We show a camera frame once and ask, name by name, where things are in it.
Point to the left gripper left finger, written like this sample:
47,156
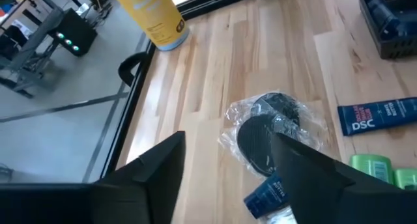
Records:
143,191

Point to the dark blue toiletry tube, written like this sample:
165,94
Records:
265,198
378,115
382,15

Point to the green travel bottle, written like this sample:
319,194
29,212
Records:
371,167
405,178

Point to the black slotted plastic basket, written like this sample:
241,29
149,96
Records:
394,49

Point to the white cotton pads bag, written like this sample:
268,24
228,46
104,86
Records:
278,219

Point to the yellow canister white lid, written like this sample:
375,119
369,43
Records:
153,19

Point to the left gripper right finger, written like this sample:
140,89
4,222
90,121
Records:
325,198

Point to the black box green lights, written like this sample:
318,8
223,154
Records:
75,32

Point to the grey workbench frame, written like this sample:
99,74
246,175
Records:
29,51

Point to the black table frame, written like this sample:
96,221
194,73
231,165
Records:
130,116

